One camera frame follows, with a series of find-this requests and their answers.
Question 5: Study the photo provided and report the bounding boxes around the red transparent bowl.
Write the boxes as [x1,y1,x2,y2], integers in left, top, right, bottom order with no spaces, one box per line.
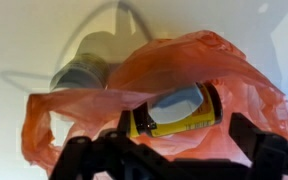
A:
[20,29,288,176]

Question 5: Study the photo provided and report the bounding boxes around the yellow black can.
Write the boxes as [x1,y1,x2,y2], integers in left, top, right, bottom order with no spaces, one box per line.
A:
[127,82,224,139]

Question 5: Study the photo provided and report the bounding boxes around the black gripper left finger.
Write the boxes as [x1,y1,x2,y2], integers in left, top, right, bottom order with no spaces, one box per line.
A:
[48,109,172,180]

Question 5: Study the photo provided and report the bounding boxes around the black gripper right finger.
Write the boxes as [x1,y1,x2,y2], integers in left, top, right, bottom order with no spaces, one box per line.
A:
[228,112,288,180]

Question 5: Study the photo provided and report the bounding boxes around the small beige bottle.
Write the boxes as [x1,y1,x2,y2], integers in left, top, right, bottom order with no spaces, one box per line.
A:
[49,52,111,92]

